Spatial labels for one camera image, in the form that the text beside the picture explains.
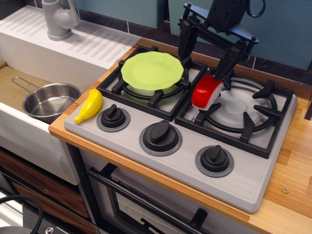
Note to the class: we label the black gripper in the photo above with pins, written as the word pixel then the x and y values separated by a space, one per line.
pixel 224 16

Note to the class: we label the red white salmon sushi toy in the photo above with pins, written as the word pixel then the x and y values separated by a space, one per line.
pixel 206 92

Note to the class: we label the green plastic plate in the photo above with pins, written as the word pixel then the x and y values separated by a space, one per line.
pixel 151 71

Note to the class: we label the black left burner grate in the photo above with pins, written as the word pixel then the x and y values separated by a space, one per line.
pixel 164 103

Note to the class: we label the black burner grate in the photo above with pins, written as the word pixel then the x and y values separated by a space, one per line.
pixel 248 116
pixel 164 103

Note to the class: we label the black right burner grate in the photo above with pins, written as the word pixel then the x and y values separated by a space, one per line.
pixel 248 116

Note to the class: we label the black middle stove knob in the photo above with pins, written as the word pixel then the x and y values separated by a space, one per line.
pixel 160 139

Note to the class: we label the black stove knob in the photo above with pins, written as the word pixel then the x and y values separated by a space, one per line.
pixel 160 139
pixel 214 161
pixel 113 119

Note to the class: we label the grey toy stove top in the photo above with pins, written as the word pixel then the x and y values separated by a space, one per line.
pixel 244 187

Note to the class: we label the black right stove knob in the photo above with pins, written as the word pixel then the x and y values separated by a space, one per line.
pixel 214 161

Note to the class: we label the black left stove knob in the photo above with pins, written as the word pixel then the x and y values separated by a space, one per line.
pixel 113 119

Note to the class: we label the yellow toy banana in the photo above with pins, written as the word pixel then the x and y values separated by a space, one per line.
pixel 90 107

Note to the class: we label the grey toy faucet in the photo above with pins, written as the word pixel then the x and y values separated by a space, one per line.
pixel 59 21

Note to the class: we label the small steel pot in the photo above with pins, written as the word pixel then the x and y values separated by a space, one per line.
pixel 48 102

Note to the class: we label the toy oven door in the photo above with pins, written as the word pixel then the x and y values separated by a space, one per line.
pixel 138 206

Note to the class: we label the white toy sink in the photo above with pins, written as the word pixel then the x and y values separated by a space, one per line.
pixel 79 60

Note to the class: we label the wooden drawer front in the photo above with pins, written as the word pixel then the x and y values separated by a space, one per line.
pixel 60 200

